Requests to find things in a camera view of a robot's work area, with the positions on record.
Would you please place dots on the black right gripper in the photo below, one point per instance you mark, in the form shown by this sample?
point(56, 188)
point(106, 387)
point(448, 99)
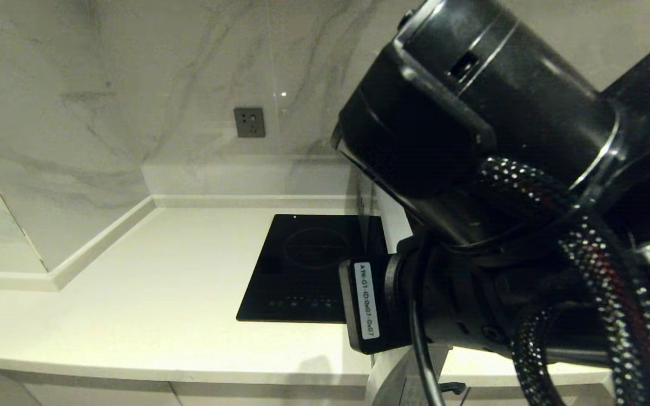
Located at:
point(460, 304)

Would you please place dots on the black induction cooktop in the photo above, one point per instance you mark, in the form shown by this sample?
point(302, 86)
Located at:
point(297, 265)

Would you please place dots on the black cylindrical wrist module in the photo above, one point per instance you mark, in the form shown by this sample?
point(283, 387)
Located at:
point(471, 113)

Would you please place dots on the grey single wall socket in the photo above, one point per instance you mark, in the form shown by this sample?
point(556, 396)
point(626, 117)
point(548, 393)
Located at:
point(249, 122)

